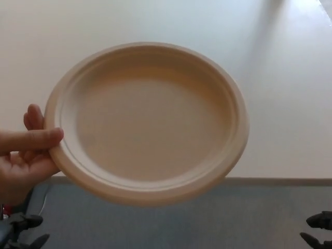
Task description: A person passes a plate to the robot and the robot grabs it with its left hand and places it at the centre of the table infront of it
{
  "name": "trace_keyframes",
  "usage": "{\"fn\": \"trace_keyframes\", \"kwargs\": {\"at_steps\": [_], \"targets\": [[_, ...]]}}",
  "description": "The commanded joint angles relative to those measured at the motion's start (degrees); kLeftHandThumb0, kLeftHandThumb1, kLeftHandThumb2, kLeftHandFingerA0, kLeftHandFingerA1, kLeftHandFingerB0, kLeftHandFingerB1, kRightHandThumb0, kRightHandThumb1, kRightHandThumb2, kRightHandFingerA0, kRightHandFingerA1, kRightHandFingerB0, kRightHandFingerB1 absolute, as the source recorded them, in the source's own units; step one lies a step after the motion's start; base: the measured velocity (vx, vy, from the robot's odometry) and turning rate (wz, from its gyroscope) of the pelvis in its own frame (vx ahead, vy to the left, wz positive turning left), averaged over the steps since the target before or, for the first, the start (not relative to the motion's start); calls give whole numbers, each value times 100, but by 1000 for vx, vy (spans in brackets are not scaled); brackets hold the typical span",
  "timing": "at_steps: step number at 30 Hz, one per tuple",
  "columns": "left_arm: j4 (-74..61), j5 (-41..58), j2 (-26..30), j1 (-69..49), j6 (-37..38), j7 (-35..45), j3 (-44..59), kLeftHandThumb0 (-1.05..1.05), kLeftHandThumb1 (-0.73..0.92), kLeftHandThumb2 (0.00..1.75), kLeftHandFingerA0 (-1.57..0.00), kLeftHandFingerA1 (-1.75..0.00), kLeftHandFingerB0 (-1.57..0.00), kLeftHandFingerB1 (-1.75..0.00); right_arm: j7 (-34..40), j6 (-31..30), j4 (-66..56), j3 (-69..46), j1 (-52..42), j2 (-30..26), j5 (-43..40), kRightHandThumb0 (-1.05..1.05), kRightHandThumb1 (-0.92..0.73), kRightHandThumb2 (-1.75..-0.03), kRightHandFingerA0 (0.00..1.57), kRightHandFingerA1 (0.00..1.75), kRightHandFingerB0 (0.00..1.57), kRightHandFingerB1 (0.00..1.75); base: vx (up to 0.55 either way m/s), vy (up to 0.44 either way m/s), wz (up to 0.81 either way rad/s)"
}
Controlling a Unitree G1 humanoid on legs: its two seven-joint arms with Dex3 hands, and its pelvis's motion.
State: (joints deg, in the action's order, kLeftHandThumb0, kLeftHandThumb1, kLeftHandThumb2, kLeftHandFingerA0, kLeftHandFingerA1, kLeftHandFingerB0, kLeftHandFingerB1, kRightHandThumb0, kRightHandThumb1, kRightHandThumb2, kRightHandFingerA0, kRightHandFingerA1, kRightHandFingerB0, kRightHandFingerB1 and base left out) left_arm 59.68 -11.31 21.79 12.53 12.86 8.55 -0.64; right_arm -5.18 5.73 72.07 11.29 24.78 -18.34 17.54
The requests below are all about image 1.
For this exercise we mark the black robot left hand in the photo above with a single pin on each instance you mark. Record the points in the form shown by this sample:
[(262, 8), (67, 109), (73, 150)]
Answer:
[(23, 220)]

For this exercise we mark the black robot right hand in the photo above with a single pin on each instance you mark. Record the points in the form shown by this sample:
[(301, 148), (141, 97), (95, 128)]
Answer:
[(320, 221)]

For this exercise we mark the person's bare hand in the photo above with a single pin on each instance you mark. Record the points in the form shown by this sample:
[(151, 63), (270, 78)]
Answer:
[(18, 166)]

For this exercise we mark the beige round paper plate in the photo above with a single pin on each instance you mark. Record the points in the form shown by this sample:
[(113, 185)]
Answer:
[(155, 124)]

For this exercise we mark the small red object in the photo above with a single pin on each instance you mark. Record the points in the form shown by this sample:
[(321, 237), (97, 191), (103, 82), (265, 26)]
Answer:
[(3, 209)]

